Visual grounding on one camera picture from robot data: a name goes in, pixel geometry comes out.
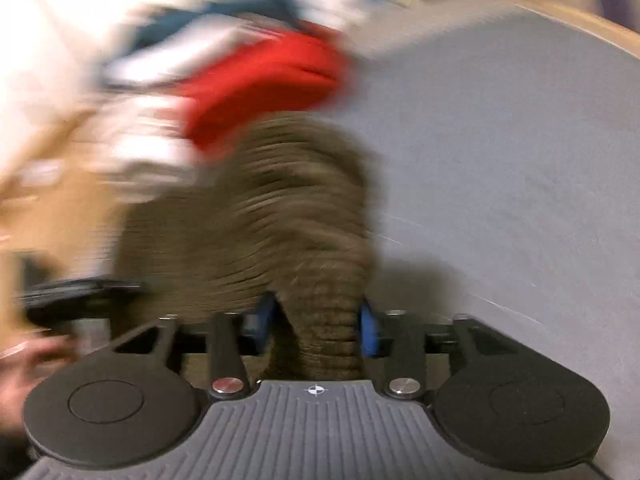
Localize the teal shark plush toy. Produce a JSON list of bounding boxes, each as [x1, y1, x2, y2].
[[125, 0, 304, 54]]

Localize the white folded garment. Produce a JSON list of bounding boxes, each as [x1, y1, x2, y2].
[[102, 15, 257, 89]]

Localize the person's left hand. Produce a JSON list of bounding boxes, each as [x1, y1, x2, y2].
[[1, 333, 78, 436]]

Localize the beige folded garment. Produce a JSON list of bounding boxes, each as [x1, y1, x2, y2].
[[88, 94, 198, 204]]

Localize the grey quilted bed cover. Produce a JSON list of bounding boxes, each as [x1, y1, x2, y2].
[[330, 0, 639, 479]]

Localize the white plush toy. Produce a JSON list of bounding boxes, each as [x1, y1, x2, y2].
[[293, 0, 371, 32]]

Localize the red folded garment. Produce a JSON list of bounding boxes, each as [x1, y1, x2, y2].
[[177, 30, 349, 158]]

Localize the brown corduroy pants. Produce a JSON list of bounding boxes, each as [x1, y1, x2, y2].
[[111, 114, 375, 380]]

